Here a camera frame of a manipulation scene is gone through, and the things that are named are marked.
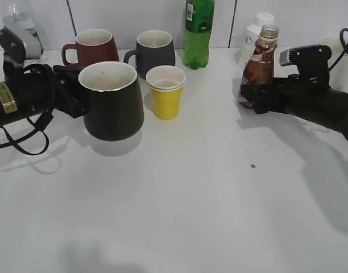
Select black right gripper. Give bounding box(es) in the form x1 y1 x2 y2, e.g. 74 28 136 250
240 74 308 114

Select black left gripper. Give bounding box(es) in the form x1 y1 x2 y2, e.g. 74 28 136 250
48 65 89 118

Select brown coffee drink bottle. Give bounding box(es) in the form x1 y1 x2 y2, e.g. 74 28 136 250
238 24 279 109

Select black ceramic mug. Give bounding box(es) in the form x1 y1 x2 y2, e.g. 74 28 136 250
78 61 144 142

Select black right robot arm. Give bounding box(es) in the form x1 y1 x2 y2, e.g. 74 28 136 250
240 75 348 141

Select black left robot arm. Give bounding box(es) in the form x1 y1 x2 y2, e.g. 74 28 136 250
0 64 88 130

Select yellow paper cup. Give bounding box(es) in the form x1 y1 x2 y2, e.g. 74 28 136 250
146 65 186 120

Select dark red ceramic mug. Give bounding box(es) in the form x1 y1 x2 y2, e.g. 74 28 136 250
61 28 119 68

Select white ceramic mug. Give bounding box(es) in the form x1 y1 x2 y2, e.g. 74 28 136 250
321 37 348 93

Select white plastic bottle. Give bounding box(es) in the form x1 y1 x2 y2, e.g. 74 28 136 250
238 12 275 68

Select clear water bottle green label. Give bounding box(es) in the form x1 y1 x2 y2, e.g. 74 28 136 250
1 0 46 65

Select dark grey ceramic mug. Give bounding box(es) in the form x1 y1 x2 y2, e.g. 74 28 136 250
123 30 176 80

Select green soda bottle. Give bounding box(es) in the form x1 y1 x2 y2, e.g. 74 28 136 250
184 0 215 70

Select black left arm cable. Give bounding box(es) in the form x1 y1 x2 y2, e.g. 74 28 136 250
0 64 56 156

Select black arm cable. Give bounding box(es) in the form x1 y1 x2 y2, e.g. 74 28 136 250
0 64 56 156
327 27 348 71

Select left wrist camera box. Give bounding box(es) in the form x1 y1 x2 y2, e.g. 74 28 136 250
0 24 43 67

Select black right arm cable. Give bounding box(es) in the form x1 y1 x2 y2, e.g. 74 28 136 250
327 27 348 71

